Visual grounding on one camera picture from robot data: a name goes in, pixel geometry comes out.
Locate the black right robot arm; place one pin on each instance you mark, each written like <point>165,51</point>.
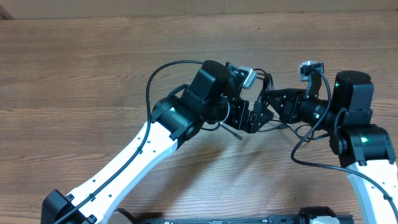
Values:
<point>364,150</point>

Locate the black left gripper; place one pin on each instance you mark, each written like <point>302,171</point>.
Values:
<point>250,122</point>

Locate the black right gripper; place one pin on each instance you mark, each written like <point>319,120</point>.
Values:
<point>285,108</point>

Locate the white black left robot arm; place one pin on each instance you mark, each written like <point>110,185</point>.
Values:
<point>212,97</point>

